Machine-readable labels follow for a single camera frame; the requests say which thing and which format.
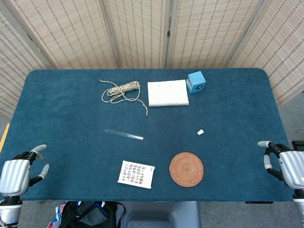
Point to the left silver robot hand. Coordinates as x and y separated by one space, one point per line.
14 174

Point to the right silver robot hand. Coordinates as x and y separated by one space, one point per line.
292 166

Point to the small white stopper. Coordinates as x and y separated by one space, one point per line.
200 132

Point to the clear glass test tube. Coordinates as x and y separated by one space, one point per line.
123 134

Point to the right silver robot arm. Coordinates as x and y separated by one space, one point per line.
299 206

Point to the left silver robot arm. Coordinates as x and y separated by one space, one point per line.
9 211

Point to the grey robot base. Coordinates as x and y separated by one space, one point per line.
166 213

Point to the black box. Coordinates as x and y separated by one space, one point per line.
298 145

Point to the yellow board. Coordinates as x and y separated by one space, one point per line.
3 139

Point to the black table control panel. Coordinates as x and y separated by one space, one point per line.
259 202

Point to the colourful patterned bag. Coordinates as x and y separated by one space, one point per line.
54 218

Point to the blue fleece table cover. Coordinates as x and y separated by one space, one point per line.
71 118

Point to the black backpack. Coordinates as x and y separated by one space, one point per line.
95 216

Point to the round woven rattan coaster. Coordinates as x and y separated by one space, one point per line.
186 169

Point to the flat box with picture grid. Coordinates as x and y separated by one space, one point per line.
135 174

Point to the blue cardboard box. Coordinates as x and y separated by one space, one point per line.
196 83

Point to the white spiral notebook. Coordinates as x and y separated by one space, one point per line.
167 93

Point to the woven bamboo folding screen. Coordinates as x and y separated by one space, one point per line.
142 35

